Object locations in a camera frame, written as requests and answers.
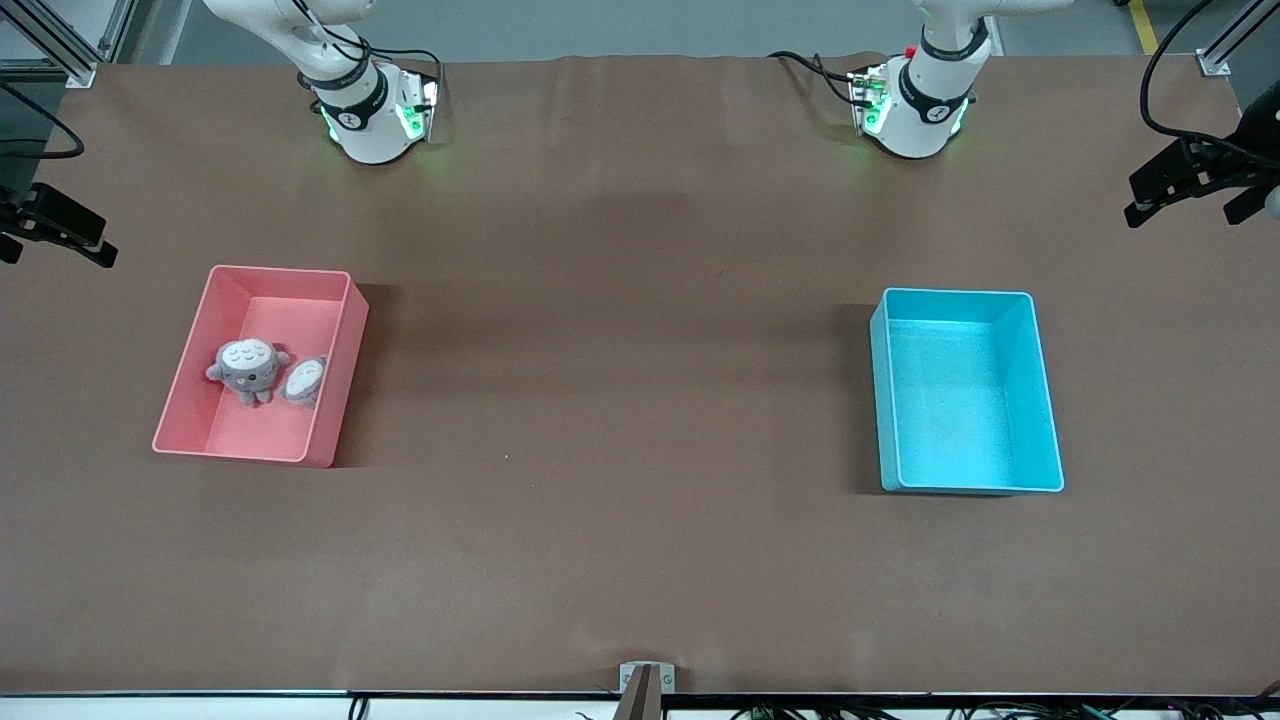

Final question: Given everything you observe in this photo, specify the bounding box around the grey plush toy with limbs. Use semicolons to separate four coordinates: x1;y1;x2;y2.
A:
206;338;292;406

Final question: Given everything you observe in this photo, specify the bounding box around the small grey white-faced plush toy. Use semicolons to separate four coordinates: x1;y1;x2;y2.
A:
279;356;329;408

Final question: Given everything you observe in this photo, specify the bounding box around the pink plastic box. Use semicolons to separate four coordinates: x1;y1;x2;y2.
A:
152;264;370;469

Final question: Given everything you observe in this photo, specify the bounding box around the blue plastic box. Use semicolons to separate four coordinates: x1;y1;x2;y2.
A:
869;287;1066;496

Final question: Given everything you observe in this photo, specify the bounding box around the brown table cover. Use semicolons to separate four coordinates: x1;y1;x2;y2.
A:
0;52;1280;696

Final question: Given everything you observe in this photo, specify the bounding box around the brown narrow bar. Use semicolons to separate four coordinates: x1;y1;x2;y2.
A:
612;665;663;720

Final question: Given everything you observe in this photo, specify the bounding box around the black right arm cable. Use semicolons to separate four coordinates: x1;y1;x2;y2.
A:
0;85;86;161

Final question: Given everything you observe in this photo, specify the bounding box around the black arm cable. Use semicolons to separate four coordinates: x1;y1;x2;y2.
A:
1140;0;1280;166
0;85;86;161

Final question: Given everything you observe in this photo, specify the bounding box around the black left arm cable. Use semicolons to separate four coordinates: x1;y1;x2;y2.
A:
1140;0;1280;166

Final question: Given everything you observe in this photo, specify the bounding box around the aluminium frame profile with bracket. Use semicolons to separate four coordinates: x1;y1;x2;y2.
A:
0;0;98;89
1195;0;1280;78

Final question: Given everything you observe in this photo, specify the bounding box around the plain aluminium frame profile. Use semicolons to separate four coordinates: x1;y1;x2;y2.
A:
95;0;138;63

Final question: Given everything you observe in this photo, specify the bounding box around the black right base cable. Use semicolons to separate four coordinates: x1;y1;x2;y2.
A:
370;48;446;111

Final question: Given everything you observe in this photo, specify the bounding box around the black base cable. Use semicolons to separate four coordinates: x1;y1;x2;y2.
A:
370;48;446;111
768;50;863;106

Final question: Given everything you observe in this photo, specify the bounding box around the black left base cable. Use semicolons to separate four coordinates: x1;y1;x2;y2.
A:
768;50;863;106

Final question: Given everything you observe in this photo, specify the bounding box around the grey metal table bracket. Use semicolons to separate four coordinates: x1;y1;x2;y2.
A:
618;662;677;696

